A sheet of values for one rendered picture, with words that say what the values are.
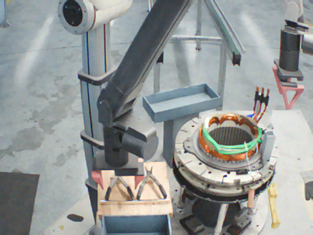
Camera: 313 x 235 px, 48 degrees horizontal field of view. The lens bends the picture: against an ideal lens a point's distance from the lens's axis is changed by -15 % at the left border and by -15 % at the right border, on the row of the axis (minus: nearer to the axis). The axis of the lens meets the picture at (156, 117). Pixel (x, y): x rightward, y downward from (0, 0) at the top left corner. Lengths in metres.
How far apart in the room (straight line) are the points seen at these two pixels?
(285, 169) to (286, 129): 0.29
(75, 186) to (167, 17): 1.99
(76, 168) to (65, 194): 0.26
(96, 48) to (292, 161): 0.92
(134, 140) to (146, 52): 0.20
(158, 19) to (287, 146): 1.13
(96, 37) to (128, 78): 0.47
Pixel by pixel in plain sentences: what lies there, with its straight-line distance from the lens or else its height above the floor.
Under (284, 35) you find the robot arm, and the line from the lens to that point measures 0.93.
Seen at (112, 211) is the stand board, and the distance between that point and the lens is 1.00.
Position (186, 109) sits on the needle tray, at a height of 1.05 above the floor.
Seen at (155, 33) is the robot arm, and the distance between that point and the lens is 0.73.
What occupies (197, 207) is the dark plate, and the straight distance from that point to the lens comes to 1.39.
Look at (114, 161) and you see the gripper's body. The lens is 0.93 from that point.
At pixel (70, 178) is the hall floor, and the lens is 2.64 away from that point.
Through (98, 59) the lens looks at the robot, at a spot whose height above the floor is 1.24.
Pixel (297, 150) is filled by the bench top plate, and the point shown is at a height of 0.78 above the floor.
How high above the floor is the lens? 1.82
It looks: 36 degrees down
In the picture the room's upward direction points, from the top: 1 degrees clockwise
